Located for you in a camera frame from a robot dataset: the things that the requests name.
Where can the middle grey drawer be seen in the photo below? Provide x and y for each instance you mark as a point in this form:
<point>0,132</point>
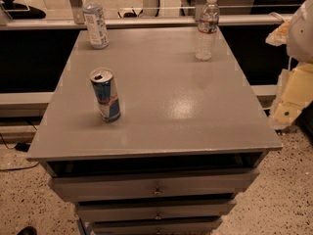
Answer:
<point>156,210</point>

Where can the grey drawer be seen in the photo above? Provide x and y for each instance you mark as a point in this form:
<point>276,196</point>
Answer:
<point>156,210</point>
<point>157,227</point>
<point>153,185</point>

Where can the black office chair base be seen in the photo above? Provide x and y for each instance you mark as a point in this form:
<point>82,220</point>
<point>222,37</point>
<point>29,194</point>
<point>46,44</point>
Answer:
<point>18,11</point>

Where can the blue silver energy drink can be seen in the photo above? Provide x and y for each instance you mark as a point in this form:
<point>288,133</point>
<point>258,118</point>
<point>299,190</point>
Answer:
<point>103,83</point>

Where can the bottom grey drawer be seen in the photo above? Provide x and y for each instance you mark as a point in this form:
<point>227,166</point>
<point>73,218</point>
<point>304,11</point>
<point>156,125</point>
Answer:
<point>157,227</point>

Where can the clear water bottle red label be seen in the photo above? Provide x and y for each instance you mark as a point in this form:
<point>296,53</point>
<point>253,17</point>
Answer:
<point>207,30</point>

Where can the black shoe tip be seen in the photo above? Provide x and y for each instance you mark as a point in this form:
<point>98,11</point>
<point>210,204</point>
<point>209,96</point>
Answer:
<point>29,230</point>

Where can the top grey drawer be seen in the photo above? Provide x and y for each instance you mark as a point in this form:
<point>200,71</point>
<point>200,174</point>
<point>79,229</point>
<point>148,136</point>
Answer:
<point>153,185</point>

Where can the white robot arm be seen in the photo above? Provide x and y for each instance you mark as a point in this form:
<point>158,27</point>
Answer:
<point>300,34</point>

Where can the grey drawer cabinet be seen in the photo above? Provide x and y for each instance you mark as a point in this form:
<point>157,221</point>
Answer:
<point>176,113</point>

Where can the grey metal rail frame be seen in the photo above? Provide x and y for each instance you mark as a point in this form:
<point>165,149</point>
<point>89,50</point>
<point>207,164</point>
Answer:
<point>67,14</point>

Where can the water bottle white blue label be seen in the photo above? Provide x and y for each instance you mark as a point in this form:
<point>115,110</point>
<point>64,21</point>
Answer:
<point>95,22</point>

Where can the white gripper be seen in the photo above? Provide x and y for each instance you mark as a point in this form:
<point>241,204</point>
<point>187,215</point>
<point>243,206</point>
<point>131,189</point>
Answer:
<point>301,33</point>

